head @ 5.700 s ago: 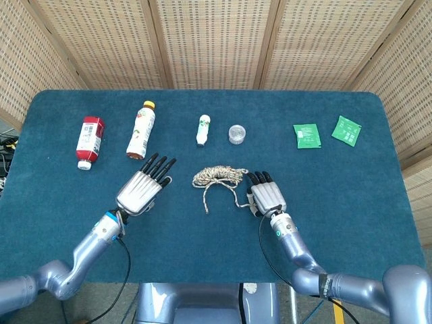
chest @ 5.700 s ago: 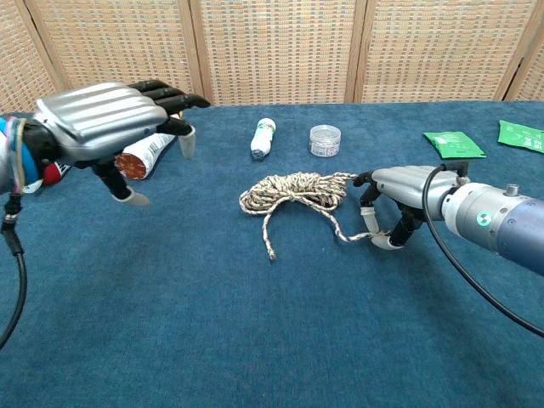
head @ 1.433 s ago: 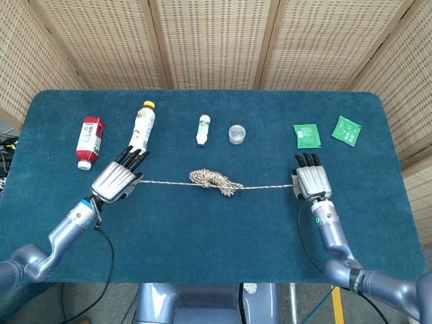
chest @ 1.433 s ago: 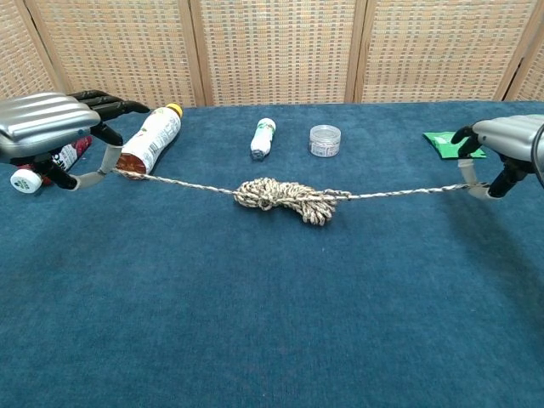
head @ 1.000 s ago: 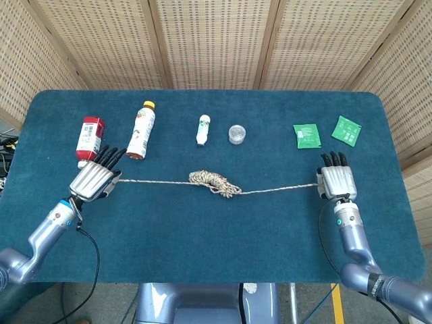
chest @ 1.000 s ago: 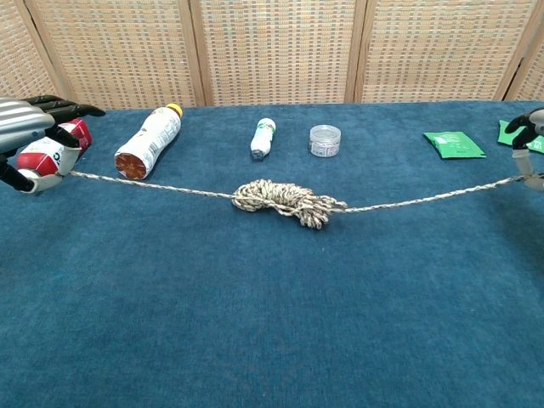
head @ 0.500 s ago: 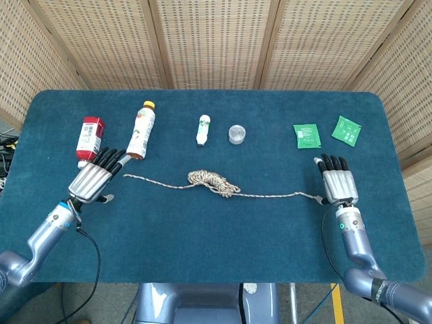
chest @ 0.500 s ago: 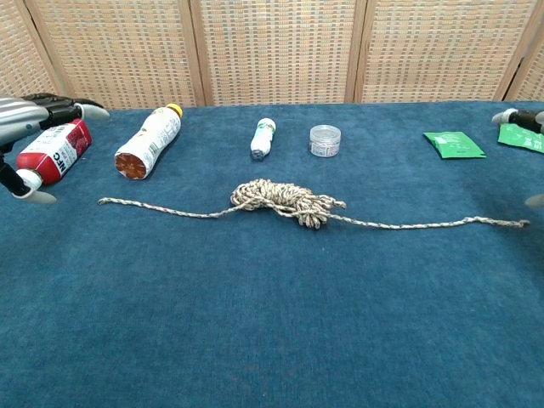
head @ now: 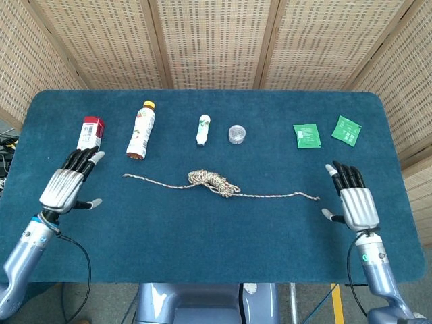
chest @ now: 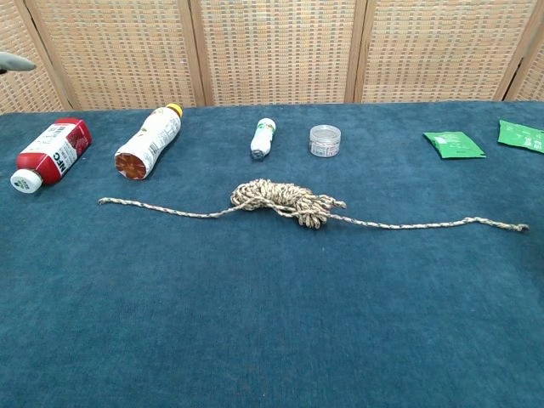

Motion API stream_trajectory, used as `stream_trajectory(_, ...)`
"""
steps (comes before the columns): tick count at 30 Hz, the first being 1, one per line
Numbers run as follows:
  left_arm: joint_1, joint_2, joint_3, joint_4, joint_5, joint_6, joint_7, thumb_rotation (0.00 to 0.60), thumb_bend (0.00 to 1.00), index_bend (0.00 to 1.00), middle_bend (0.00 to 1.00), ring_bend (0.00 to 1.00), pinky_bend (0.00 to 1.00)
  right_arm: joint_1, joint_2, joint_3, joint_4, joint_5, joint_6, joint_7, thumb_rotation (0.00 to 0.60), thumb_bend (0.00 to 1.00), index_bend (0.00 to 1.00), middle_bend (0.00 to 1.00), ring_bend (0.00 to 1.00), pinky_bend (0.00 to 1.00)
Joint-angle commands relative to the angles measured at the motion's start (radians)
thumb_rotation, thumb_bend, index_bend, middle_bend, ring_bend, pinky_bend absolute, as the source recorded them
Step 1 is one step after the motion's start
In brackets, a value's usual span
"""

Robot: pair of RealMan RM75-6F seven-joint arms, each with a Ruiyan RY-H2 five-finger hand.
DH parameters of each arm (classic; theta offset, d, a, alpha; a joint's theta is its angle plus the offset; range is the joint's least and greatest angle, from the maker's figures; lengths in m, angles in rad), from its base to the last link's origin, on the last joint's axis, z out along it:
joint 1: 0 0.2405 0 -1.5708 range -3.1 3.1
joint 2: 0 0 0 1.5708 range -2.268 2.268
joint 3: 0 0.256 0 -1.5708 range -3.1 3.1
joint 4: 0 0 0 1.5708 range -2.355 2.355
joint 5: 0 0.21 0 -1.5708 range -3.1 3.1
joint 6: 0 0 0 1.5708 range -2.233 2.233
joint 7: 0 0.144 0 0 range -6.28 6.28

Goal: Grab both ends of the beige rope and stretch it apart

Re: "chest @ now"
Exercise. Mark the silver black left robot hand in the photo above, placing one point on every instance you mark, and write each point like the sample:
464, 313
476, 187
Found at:
13, 62

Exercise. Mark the woven rattan screen panel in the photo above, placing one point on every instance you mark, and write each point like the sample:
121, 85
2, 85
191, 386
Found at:
442, 51
276, 51
25, 89
119, 51
531, 76

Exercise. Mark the red juice bottle white cap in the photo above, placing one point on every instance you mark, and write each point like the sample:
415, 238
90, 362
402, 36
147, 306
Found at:
51, 155

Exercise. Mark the white labelled bottle yellow cap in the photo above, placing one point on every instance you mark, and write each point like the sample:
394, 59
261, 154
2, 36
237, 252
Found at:
149, 144

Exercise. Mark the small white bottle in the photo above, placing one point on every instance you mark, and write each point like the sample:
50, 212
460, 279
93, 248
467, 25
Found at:
261, 138

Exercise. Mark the blue velvet tablecloth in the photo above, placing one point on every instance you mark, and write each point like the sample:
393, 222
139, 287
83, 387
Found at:
170, 319

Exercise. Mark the clear round plastic jar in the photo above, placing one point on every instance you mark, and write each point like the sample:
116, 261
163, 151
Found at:
325, 142

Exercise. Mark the green foil packet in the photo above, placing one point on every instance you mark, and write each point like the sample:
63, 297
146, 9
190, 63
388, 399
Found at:
457, 144
523, 137

